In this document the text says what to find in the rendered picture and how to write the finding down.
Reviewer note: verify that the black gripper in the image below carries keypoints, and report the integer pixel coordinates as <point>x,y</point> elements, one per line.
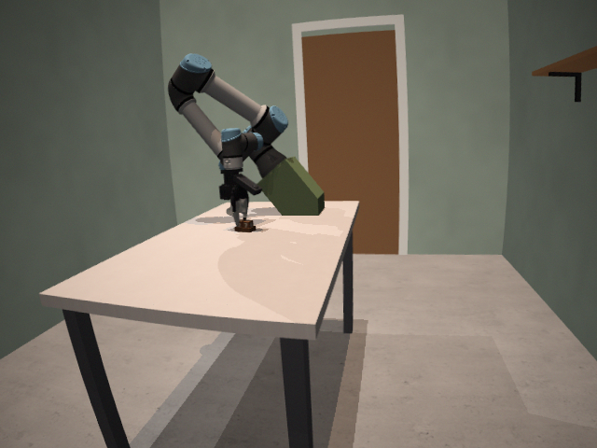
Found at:
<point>232,193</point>

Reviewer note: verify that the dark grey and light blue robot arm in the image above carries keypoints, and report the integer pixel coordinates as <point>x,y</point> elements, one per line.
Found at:
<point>195,73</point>

